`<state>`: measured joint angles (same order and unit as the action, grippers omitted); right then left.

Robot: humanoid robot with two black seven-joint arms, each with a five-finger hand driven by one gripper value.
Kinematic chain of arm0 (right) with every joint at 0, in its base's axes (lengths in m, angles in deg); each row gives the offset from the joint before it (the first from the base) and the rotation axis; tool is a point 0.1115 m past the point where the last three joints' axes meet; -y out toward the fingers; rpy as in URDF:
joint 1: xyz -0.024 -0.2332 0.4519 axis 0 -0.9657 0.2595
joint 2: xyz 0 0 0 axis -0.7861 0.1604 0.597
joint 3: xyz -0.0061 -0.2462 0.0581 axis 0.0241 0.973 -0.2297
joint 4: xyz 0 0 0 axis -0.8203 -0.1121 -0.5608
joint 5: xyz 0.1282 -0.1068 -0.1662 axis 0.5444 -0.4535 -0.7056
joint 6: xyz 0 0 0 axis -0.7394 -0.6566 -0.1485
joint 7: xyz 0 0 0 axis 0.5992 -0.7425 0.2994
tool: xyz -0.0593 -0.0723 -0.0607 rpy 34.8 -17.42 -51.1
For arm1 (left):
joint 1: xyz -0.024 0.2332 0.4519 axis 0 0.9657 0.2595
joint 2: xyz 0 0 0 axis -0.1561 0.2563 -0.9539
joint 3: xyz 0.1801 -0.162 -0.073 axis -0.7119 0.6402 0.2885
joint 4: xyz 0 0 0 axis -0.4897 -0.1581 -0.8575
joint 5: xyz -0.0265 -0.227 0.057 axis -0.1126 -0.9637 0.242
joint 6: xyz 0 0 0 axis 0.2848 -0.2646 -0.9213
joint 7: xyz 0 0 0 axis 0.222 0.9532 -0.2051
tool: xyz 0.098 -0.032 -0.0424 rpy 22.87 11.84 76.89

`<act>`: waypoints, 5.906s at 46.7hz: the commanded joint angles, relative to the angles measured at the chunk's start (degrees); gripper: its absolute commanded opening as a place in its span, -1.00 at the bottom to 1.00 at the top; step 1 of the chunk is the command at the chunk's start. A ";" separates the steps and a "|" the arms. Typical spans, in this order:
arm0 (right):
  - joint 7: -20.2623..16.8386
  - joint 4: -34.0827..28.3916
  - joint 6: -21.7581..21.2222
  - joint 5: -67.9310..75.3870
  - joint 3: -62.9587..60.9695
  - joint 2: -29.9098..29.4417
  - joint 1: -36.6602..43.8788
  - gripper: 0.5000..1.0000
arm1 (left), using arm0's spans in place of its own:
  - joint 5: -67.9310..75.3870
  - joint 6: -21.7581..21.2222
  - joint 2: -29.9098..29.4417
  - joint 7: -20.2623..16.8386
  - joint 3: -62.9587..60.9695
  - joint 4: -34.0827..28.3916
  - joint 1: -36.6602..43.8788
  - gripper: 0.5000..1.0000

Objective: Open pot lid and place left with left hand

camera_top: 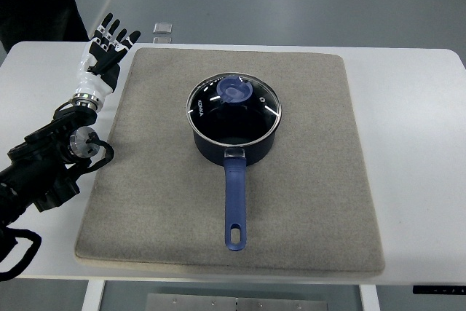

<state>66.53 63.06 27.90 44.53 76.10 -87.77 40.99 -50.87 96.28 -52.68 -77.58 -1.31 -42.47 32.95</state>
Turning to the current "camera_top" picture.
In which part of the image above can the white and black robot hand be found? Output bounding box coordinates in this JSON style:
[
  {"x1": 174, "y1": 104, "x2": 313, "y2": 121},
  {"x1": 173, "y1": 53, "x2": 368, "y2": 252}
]
[{"x1": 75, "y1": 13, "x2": 141, "y2": 101}]

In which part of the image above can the glass pot lid blue knob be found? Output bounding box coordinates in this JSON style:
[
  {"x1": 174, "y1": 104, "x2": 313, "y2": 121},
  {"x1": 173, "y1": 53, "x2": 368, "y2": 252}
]
[{"x1": 186, "y1": 73, "x2": 282, "y2": 145}]

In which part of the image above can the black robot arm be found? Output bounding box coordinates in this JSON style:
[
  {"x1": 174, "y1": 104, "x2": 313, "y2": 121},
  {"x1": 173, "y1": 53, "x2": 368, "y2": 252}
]
[{"x1": 1, "y1": 93, "x2": 114, "y2": 281}]

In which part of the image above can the clear plastic floor piece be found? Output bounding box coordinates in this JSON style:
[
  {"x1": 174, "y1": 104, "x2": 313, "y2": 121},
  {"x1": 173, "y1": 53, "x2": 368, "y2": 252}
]
[{"x1": 152, "y1": 22, "x2": 173, "y2": 34}]

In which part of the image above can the white left table leg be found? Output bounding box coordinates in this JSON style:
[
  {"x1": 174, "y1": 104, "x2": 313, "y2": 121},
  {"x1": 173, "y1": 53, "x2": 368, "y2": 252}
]
[{"x1": 81, "y1": 280, "x2": 106, "y2": 311}]

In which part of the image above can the white table leg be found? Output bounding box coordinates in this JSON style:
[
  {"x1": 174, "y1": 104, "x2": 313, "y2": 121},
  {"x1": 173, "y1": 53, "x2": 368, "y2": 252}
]
[
  {"x1": 359, "y1": 285, "x2": 381, "y2": 311},
  {"x1": 81, "y1": 280, "x2": 106, "y2": 311}
]

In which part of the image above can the beige fabric mat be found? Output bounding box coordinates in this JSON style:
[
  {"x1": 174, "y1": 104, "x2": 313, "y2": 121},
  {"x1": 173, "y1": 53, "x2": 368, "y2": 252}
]
[{"x1": 75, "y1": 48, "x2": 385, "y2": 277}]

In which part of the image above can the white right table leg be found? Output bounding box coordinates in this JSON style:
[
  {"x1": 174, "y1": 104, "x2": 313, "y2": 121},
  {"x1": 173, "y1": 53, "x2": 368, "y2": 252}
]
[{"x1": 359, "y1": 285, "x2": 381, "y2": 311}]

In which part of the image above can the black table control panel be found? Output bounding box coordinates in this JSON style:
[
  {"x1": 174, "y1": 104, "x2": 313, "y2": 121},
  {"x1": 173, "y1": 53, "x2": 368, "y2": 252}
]
[{"x1": 412, "y1": 285, "x2": 466, "y2": 295}]

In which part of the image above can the dark blue saucepan blue handle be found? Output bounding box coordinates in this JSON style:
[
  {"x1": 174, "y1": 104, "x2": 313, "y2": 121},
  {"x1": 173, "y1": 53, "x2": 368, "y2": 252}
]
[{"x1": 189, "y1": 106, "x2": 282, "y2": 253}]

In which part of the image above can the grey metal base plate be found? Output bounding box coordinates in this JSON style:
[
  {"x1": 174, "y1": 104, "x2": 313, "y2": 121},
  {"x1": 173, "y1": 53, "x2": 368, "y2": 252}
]
[{"x1": 145, "y1": 294, "x2": 328, "y2": 311}]

